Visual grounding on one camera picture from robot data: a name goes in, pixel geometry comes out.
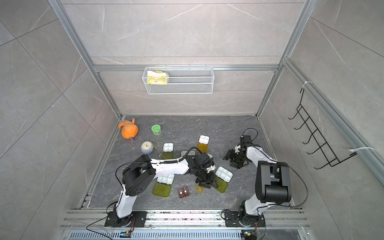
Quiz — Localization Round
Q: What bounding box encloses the yellow packet in basket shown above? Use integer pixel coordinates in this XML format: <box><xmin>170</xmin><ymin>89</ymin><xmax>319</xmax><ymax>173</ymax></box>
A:
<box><xmin>146</xmin><ymin>70</ymin><xmax>169</xmax><ymax>85</ymax></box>

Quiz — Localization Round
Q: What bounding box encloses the yellow small pillbox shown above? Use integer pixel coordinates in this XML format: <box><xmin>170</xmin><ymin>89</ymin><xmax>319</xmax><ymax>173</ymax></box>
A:
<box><xmin>196</xmin><ymin>184</ymin><xmax>204</xmax><ymax>193</ymax></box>

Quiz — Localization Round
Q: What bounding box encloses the large green six-cell pillbox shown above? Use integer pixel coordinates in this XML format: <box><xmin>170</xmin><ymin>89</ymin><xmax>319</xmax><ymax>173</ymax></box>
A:
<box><xmin>152</xmin><ymin>175</ymin><xmax>175</xmax><ymax>198</ymax></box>

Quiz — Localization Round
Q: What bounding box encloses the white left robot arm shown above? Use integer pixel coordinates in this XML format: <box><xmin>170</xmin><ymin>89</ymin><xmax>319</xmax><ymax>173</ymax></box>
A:
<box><xmin>115</xmin><ymin>153</ymin><xmax>217</xmax><ymax>219</ymax></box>

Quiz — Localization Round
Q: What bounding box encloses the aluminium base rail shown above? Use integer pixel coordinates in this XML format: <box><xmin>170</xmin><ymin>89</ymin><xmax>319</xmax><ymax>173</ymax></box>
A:
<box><xmin>59</xmin><ymin>209</ymin><xmax>314</xmax><ymax>240</ymax></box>

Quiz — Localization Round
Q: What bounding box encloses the orange plush toy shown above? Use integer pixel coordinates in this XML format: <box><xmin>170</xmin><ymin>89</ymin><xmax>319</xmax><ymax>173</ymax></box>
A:
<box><xmin>118</xmin><ymin>119</ymin><xmax>139</xmax><ymax>141</ymax></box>

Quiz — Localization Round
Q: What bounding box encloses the brown small pillbox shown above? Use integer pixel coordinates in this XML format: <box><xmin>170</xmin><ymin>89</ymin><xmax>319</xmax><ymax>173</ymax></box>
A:
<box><xmin>178</xmin><ymin>186</ymin><xmax>190</xmax><ymax>199</ymax></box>

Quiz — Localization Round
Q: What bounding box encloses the amber pillbox at back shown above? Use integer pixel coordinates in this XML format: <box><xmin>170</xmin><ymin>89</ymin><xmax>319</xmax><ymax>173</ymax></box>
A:
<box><xmin>197</xmin><ymin>135</ymin><xmax>210</xmax><ymax>153</ymax></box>

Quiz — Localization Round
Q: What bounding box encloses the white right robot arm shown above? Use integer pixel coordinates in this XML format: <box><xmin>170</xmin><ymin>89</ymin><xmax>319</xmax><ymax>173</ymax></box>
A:
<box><xmin>223</xmin><ymin>135</ymin><xmax>292</xmax><ymax>226</ymax></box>

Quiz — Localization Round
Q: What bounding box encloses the grey alarm clock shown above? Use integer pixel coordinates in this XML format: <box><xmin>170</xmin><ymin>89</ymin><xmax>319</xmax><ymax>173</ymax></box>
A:
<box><xmin>140</xmin><ymin>141</ymin><xmax>157</xmax><ymax>155</ymax></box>

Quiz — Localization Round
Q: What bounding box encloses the green lidded round jar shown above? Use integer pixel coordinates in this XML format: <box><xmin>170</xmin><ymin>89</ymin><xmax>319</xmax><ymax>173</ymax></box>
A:
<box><xmin>151</xmin><ymin>124</ymin><xmax>162</xmax><ymax>136</ymax></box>

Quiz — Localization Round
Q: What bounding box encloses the small green pillbox near clock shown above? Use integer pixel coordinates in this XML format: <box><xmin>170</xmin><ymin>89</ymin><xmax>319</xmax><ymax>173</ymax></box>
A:
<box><xmin>162</xmin><ymin>143</ymin><xmax>174</xmax><ymax>160</ymax></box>

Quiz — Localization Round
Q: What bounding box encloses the white wire wall basket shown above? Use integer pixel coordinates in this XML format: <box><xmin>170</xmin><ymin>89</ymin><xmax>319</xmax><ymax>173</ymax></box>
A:
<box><xmin>142</xmin><ymin>66</ymin><xmax>215</xmax><ymax>95</ymax></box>

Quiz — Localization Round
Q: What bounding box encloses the black wall hook rack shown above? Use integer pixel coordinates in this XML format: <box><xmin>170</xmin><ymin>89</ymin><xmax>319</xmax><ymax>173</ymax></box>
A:
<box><xmin>288</xmin><ymin>89</ymin><xmax>358</xmax><ymax>170</ymax></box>

